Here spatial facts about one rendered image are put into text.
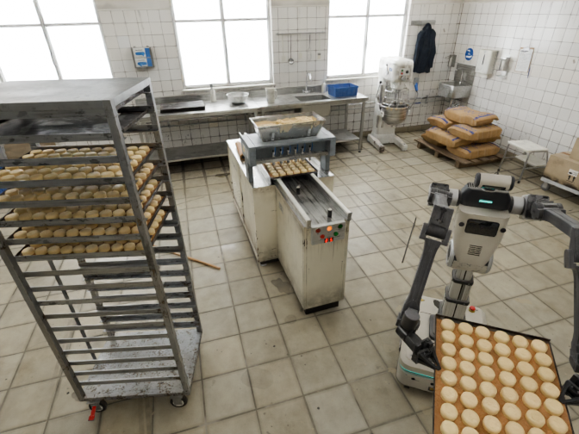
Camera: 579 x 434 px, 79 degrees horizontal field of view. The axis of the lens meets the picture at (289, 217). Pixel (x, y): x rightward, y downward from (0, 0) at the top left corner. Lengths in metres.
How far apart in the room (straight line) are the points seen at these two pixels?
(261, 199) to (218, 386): 1.41
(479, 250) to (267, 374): 1.51
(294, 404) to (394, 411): 0.60
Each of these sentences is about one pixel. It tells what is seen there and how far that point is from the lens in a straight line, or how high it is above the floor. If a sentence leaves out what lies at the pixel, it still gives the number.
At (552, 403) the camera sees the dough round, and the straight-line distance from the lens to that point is 1.52.
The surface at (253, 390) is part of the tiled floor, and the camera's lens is 2.50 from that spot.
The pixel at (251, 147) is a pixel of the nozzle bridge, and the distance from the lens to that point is 2.73.
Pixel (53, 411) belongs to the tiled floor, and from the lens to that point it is 2.83.
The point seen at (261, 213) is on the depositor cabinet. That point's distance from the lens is 2.99.
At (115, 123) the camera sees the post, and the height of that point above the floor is 1.74.
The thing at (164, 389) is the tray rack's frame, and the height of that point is 0.15.
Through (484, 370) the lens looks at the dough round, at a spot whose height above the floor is 0.99.
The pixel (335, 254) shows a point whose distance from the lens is 2.56.
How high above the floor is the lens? 2.08
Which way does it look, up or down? 31 degrees down
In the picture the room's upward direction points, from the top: 1 degrees counter-clockwise
